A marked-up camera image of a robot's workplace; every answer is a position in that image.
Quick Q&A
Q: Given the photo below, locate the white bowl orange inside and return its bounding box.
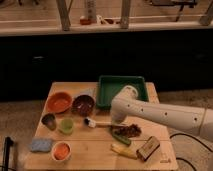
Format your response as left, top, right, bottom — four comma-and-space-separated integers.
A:
51, 142, 71, 162

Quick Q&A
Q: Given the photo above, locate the white dish brush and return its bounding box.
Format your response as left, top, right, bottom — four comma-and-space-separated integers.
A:
83, 117, 127, 129

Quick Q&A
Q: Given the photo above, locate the green cup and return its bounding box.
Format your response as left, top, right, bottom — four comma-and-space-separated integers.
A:
59, 118, 74, 135

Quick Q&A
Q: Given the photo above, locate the yellow corn toy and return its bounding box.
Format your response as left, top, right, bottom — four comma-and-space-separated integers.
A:
111, 144, 137, 159

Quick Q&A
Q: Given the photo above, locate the blue sponge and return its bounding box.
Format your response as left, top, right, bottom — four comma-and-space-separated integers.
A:
30, 138, 53, 152

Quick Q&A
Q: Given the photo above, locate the black cable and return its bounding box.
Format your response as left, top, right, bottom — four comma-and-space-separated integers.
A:
169, 132, 213, 171

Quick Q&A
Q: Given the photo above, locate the green plastic tray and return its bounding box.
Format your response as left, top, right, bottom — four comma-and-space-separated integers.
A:
96, 75, 149, 110

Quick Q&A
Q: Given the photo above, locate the dark purple bowl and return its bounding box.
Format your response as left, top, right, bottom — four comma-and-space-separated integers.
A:
72, 95, 95, 117

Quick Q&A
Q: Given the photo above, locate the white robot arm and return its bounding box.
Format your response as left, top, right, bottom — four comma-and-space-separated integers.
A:
110, 85, 213, 142

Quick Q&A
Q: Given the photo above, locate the green pepper toy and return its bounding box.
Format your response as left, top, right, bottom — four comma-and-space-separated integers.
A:
110, 130, 131, 146

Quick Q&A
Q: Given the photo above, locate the metal cup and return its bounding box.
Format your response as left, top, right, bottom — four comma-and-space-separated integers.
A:
41, 113, 56, 131

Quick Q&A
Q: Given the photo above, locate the black post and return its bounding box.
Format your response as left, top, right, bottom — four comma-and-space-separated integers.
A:
2, 137, 14, 171

